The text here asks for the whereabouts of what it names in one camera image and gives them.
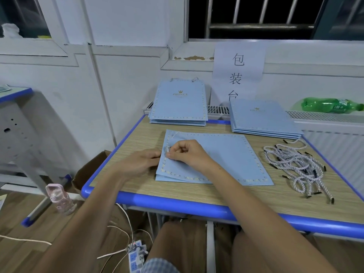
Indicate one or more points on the person's right hand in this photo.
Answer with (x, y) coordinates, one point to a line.
(190, 156)

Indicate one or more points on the person's left hand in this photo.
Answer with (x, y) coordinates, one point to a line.
(136, 165)

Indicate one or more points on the stack of finished blue bags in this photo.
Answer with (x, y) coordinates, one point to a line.
(179, 99)

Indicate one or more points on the stack of blue paper bags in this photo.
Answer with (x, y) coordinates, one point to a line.
(264, 116)

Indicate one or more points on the person's left forearm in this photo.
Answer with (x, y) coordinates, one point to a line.
(79, 224)

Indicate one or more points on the person's right forearm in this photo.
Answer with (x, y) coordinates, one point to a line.
(267, 219)

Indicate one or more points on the person's leg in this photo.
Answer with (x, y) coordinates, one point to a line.
(250, 258)
(176, 247)

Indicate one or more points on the blue-edged wooden desk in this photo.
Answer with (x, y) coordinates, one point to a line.
(131, 139)

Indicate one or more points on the brown cardboard box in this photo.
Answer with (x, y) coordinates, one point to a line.
(88, 170)

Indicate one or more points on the pink water bottle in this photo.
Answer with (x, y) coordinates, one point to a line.
(61, 200)

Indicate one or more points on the white power strip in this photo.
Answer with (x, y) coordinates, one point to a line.
(136, 257)

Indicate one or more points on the white paper sign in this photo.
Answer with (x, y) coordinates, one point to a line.
(239, 71)

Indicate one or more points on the grey metal desk blue edge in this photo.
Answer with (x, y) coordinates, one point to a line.
(20, 133)

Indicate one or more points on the white paper sheet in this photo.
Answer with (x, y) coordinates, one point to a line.
(3, 200)

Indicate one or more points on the metal window grille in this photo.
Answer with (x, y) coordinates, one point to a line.
(256, 26)

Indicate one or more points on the green plastic bottle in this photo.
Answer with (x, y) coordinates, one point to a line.
(330, 105)

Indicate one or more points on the white framed window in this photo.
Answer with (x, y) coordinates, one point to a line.
(28, 48)

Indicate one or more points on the small white container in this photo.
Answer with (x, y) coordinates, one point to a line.
(11, 31)

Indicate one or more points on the teal framed sliding window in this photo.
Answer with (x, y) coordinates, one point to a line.
(341, 19)

